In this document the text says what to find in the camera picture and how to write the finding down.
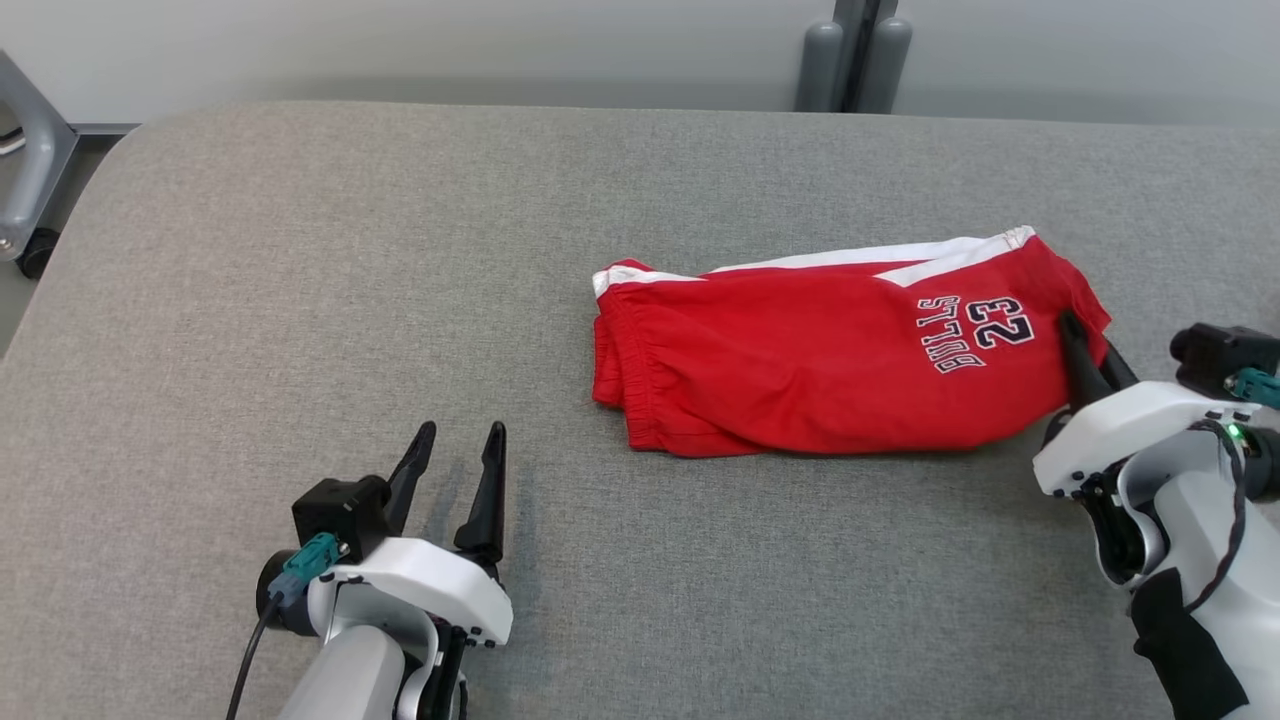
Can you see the grey cylinder bumper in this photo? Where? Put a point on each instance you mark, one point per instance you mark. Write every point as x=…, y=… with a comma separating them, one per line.
x=887, y=65
x=820, y=65

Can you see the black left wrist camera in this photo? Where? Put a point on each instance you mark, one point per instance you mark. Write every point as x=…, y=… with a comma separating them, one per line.
x=340, y=515

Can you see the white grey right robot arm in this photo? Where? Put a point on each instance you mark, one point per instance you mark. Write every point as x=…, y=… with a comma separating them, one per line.
x=1200, y=540

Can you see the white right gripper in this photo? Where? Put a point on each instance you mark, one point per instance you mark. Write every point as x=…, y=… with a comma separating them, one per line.
x=1130, y=425

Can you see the red white Bulls shorts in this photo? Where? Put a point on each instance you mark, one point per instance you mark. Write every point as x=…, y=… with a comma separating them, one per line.
x=800, y=360

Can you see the grey partition post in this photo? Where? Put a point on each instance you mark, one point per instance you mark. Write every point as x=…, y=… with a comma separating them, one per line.
x=850, y=40

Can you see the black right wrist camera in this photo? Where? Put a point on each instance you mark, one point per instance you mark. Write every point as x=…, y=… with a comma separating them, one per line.
x=1225, y=350

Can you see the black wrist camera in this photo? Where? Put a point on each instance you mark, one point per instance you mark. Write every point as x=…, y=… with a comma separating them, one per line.
x=340, y=515
x=1225, y=350

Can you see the black caster wheel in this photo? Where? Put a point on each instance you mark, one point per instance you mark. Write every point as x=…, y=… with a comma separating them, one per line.
x=38, y=255

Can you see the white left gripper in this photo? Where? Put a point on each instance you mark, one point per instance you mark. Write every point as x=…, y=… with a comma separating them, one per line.
x=440, y=580

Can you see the grey wheeled stand leg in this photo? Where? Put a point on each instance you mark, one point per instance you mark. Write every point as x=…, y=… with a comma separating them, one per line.
x=45, y=150

